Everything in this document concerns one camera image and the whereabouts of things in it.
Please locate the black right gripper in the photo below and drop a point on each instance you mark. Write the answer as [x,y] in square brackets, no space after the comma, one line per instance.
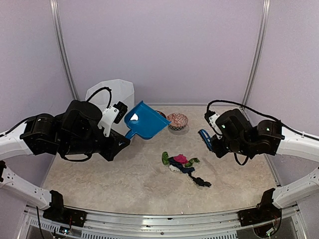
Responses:
[219,152]

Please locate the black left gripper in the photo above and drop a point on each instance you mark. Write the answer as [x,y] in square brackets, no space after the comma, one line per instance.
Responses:
[116,138]

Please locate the blue hand brush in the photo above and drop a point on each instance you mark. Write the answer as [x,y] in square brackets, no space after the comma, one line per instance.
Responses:
[206,138]

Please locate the blue dustpan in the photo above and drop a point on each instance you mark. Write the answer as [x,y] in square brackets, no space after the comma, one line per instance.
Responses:
[143,121]

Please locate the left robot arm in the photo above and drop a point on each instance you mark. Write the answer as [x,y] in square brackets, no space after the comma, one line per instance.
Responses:
[83,129]

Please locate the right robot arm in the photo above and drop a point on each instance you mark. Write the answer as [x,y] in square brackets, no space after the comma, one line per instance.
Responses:
[235,134]

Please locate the green paper scrap right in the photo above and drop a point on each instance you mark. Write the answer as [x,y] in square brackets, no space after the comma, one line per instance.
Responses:
[191,162]

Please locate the black paper scrap curved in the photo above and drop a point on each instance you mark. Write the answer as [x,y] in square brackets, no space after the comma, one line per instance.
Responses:
[199,181]

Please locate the pink patterned bowl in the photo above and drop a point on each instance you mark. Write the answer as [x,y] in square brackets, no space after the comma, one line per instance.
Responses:
[178,121]

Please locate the white paper scrap middle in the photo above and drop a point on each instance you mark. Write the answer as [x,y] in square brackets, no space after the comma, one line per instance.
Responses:
[173,168]

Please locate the white plastic trash bin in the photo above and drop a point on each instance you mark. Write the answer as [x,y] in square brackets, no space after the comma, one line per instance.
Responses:
[108,93]

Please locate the red floral plate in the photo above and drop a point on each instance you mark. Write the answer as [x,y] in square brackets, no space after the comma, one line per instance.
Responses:
[162,114]

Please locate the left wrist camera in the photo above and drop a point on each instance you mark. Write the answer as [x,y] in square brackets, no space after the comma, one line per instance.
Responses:
[110,115]

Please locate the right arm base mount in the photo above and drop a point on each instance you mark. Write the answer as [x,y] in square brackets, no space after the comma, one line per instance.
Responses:
[263,212]

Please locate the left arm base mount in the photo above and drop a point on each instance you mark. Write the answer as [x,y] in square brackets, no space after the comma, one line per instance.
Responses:
[59,213]

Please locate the aluminium front rail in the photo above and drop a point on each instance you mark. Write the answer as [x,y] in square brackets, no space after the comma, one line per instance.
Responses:
[105,225]

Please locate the right aluminium corner post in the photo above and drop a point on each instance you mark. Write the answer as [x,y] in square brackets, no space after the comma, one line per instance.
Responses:
[258,50]

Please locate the aluminium corner post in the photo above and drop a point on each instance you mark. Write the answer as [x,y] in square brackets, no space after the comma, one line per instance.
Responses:
[62,49]
[258,50]

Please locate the left aluminium corner post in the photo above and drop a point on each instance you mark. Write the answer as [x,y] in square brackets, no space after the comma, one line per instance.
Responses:
[62,49]

